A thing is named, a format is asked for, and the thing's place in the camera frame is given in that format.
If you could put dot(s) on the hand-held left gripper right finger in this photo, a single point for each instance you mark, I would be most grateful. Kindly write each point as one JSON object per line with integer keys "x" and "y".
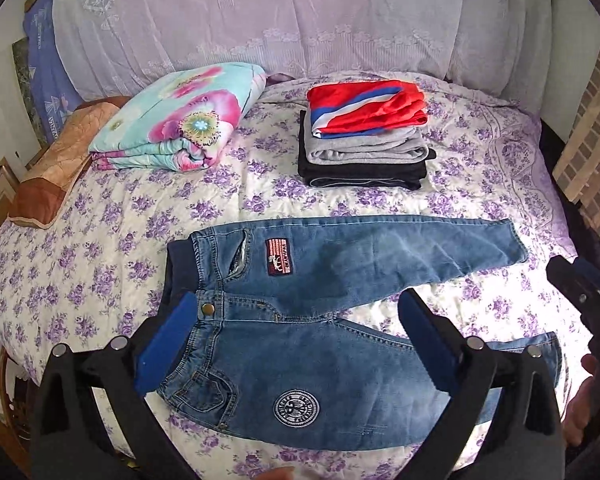
{"x": 425, "y": 350}

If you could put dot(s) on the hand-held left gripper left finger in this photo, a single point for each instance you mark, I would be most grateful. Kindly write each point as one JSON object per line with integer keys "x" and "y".
{"x": 165, "y": 345}

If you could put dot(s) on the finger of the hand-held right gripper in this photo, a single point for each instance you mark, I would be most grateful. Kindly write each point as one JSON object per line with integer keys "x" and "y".
{"x": 565, "y": 280}
{"x": 592, "y": 275}

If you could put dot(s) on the blue denim pants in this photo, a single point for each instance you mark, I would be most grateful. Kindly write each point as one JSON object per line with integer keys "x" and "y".
{"x": 330, "y": 270}

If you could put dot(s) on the person's right hand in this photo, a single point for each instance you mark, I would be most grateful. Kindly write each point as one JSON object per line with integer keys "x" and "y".
{"x": 580, "y": 410}

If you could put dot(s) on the person's left hand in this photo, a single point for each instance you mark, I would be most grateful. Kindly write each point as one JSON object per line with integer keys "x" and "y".
{"x": 275, "y": 475}

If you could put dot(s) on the brick pattern curtain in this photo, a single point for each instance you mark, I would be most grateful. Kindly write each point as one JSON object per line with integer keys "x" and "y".
{"x": 595, "y": 135}

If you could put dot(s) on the folded black garment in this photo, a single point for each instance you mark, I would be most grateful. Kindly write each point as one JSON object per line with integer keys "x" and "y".
{"x": 360, "y": 175}

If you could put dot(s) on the folded grey garment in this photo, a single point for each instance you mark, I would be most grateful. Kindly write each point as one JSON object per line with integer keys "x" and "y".
{"x": 365, "y": 147}

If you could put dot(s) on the folded floral quilt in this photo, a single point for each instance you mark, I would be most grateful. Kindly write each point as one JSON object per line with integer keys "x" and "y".
{"x": 180, "y": 120}

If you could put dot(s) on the folded red striped garment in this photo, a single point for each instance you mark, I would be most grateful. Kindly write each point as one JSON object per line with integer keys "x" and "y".
{"x": 370, "y": 105}

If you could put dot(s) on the blue patterned pillow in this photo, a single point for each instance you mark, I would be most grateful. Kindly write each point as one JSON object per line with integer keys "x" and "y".
{"x": 45, "y": 60}

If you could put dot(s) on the large lilac lace pillow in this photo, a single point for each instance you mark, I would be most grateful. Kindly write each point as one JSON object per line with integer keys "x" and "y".
{"x": 305, "y": 20}

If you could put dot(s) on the wall poster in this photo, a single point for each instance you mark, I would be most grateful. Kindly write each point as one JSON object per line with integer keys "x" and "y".
{"x": 24, "y": 85}

